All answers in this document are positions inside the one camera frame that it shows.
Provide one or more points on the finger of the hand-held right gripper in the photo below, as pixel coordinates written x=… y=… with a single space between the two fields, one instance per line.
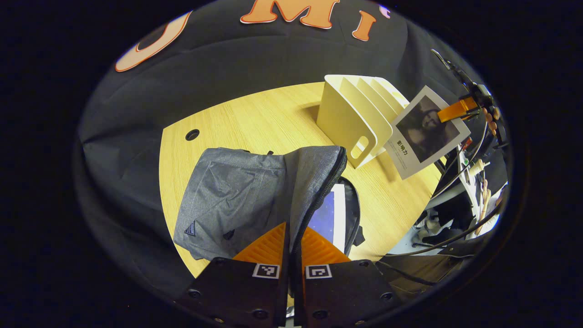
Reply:
x=455 y=110

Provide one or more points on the grey schoolbag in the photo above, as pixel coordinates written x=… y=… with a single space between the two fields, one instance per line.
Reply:
x=237 y=191

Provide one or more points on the white portrait cover book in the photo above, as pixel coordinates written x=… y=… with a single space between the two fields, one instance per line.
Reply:
x=423 y=136

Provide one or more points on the white desktop bookshelf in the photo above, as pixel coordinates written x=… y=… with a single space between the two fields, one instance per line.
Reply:
x=346 y=118

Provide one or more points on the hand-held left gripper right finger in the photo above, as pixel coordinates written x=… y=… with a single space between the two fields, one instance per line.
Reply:
x=337 y=291

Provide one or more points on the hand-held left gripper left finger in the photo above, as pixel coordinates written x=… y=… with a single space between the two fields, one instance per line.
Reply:
x=255 y=291

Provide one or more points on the blue cover book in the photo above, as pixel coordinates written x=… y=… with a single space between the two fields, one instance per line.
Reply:
x=325 y=218

